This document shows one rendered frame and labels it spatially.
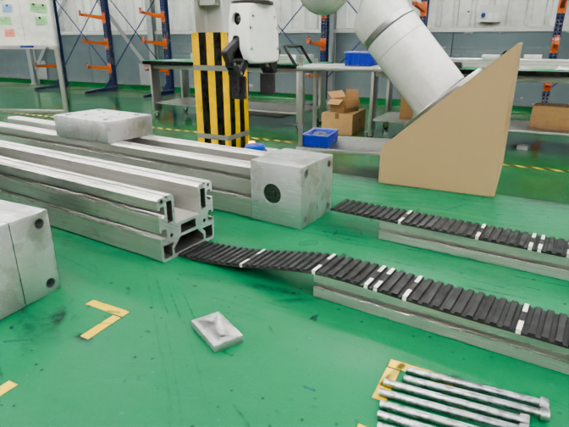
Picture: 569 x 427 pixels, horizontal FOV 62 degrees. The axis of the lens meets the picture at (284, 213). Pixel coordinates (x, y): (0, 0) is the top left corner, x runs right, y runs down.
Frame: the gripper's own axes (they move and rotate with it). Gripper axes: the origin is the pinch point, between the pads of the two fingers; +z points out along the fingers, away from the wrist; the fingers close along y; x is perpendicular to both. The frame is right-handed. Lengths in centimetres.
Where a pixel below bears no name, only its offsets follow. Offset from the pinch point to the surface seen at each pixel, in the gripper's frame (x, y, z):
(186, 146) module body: 7.9, -10.7, 9.4
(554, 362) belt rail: -55, -34, 17
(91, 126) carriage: 24.6, -18.3, 6.3
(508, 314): -51, -33, 14
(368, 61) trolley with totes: 86, 264, 5
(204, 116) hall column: 209, 222, 49
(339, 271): -34.5, -33.1, 14.1
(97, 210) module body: -0.2, -36.9, 12.6
